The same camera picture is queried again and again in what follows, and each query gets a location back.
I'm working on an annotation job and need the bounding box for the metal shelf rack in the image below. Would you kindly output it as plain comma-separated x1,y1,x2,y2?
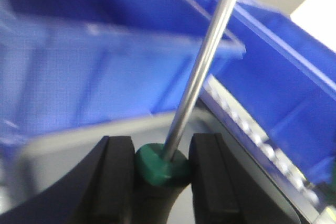
0,77,336,224

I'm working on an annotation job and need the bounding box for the blue shelf bin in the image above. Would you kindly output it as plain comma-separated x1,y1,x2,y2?
0,0,246,143

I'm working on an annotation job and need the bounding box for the green-handled screwdriver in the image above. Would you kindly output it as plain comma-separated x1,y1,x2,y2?
131,0,237,223

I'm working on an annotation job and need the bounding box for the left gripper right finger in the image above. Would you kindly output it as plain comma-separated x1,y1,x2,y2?
189,133,298,223

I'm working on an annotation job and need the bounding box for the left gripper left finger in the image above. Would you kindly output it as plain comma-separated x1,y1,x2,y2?
1,136,135,223

